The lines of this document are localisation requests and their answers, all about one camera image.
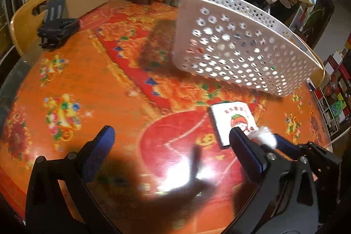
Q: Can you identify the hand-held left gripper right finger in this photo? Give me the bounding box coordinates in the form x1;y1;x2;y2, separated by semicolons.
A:
229;127;322;234

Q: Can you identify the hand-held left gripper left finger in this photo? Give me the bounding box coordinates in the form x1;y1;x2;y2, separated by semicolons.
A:
25;125;121;234

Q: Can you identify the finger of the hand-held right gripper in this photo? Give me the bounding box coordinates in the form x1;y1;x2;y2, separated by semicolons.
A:
273;134;343;185

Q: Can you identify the white fluffy cloth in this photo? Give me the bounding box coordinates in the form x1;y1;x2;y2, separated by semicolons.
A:
248;126;277;148

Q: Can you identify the white tomato print tissue packet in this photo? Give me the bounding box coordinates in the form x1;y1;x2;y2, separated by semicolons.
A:
209;102;260;149

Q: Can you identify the white perforated plastic basket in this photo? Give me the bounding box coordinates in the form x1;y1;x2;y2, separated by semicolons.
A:
171;0;324;98

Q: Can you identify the shelf with boxes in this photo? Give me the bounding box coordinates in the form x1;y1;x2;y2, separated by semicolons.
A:
313;42;351;136

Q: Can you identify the black folding phone stand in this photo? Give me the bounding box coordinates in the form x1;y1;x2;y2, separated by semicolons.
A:
38;0;80;51

